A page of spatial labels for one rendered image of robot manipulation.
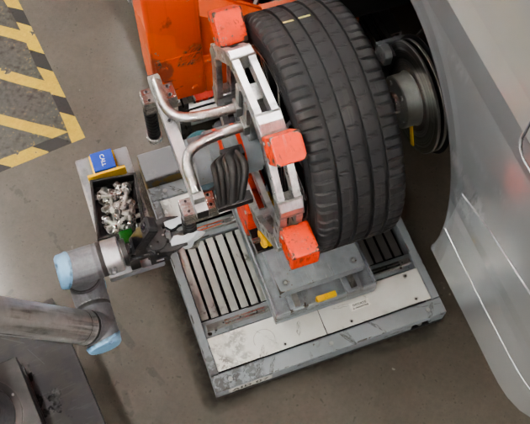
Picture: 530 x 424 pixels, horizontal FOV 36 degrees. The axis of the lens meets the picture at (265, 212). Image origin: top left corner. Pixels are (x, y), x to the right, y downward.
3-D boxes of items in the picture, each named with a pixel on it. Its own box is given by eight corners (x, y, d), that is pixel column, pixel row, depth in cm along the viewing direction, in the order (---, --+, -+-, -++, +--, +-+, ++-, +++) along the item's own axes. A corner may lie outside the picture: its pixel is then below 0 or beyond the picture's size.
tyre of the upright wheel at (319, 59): (432, 170, 180) (325, -62, 201) (333, 201, 176) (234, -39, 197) (378, 261, 241) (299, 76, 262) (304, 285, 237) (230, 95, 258)
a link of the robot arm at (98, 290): (79, 319, 216) (71, 304, 205) (68, 280, 221) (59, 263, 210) (113, 307, 218) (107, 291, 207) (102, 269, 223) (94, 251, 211)
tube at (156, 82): (243, 116, 205) (243, 92, 195) (169, 138, 202) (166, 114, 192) (220, 63, 212) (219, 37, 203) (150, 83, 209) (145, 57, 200)
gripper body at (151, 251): (166, 234, 214) (121, 247, 212) (162, 219, 206) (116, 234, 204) (174, 259, 211) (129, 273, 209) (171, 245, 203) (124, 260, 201)
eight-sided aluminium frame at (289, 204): (297, 269, 230) (310, 174, 181) (275, 276, 228) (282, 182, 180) (234, 116, 252) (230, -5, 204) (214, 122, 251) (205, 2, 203)
